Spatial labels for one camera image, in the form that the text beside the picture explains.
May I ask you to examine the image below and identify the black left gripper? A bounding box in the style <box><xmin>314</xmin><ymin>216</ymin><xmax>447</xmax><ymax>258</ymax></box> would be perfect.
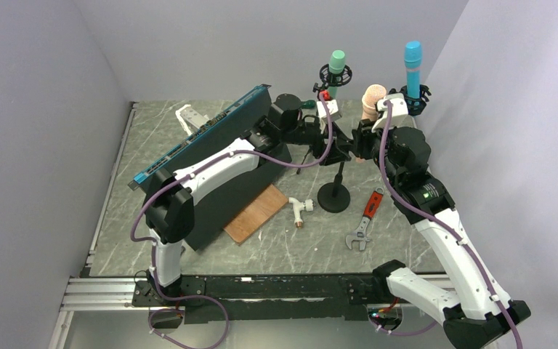
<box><xmin>281</xmin><ymin>119</ymin><xmax>352</xmax><ymax>167</ymax></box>

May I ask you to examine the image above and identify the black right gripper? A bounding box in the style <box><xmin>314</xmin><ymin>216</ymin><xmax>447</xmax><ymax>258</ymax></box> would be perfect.
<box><xmin>352</xmin><ymin>116</ymin><xmax>402</xmax><ymax>188</ymax></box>

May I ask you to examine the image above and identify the beige microphone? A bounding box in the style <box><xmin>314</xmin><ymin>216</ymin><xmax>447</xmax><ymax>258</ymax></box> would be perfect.
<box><xmin>354</xmin><ymin>84</ymin><xmax>388</xmax><ymax>164</ymax></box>

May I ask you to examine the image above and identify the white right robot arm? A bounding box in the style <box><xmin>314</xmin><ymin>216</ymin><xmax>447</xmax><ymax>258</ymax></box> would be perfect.
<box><xmin>352</xmin><ymin>119</ymin><xmax>531</xmax><ymax>348</ymax></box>

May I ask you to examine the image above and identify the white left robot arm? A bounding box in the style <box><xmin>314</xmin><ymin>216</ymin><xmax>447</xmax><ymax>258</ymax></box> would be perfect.
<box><xmin>138</xmin><ymin>91</ymin><xmax>339</xmax><ymax>305</ymax></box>

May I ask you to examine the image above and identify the black round-base microphone stand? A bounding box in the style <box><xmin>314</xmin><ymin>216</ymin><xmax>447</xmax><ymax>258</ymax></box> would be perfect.
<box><xmin>317</xmin><ymin>134</ymin><xmax>352</xmax><ymax>213</ymax></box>

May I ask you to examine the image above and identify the black tripod microphone stand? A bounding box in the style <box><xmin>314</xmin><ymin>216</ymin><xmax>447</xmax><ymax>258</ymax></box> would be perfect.
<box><xmin>296</xmin><ymin>81</ymin><xmax>331</xmax><ymax>175</ymax></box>

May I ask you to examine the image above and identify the green microphone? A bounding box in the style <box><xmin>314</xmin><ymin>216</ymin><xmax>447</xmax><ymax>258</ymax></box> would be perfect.
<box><xmin>328</xmin><ymin>49</ymin><xmax>346</xmax><ymax>99</ymax></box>

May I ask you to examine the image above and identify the blue microphone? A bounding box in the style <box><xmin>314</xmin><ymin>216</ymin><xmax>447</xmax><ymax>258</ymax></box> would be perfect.
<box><xmin>403</xmin><ymin>41</ymin><xmax>423</xmax><ymax>100</ymax></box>

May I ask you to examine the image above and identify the white plastic faucet fitting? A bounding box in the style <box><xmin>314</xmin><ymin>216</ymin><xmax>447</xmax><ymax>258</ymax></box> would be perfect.
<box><xmin>288</xmin><ymin>197</ymin><xmax>315</xmax><ymax>228</ymax></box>

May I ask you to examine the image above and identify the wooden board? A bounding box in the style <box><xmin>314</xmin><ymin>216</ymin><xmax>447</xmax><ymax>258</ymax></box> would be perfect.
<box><xmin>224</xmin><ymin>185</ymin><xmax>288</xmax><ymax>245</ymax></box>

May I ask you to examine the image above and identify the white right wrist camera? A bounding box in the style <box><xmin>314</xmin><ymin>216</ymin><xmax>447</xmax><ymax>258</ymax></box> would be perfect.
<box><xmin>372</xmin><ymin>93</ymin><xmax>409</xmax><ymax>132</ymax></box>

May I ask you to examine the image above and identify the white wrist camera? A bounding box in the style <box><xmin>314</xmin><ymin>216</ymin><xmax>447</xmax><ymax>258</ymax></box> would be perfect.
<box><xmin>316</xmin><ymin>90</ymin><xmax>341</xmax><ymax>123</ymax></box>
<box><xmin>372</xmin><ymin>93</ymin><xmax>409</xmax><ymax>132</ymax></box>

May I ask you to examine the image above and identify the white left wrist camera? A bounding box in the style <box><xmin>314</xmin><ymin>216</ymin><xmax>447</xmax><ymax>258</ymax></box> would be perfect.
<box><xmin>316</xmin><ymin>90</ymin><xmax>341</xmax><ymax>123</ymax></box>

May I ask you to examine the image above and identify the green handled screwdriver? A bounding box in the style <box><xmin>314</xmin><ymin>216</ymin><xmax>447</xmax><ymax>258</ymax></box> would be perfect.
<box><xmin>301</xmin><ymin>100</ymin><xmax>317</xmax><ymax>109</ymax></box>

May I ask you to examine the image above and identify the black round-base shock-mount stand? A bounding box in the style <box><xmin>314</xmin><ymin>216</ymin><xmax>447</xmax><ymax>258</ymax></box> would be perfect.
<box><xmin>389</xmin><ymin>84</ymin><xmax>432</xmax><ymax>116</ymax></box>

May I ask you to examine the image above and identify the red handled adjustable wrench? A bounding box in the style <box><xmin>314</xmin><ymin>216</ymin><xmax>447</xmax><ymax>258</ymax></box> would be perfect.
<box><xmin>345</xmin><ymin>188</ymin><xmax>384</xmax><ymax>252</ymax></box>

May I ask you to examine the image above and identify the dark blue-edged network switch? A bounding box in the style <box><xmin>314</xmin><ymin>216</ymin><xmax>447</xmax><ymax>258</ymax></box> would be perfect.
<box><xmin>133</xmin><ymin>84</ymin><xmax>292</xmax><ymax>250</ymax></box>

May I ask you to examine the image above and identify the white metal bracket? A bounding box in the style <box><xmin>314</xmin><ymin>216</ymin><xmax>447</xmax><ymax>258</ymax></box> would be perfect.
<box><xmin>175</xmin><ymin>104</ymin><xmax>209</xmax><ymax>136</ymax></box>

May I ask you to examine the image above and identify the black mounting base rail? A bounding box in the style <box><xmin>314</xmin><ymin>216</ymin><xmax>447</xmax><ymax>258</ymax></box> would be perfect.
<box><xmin>131</xmin><ymin>273</ymin><xmax>395</xmax><ymax>324</ymax></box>

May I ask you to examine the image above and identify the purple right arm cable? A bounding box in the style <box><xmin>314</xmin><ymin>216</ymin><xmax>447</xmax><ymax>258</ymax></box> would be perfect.
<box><xmin>368</xmin><ymin>98</ymin><xmax>523</xmax><ymax>349</ymax></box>

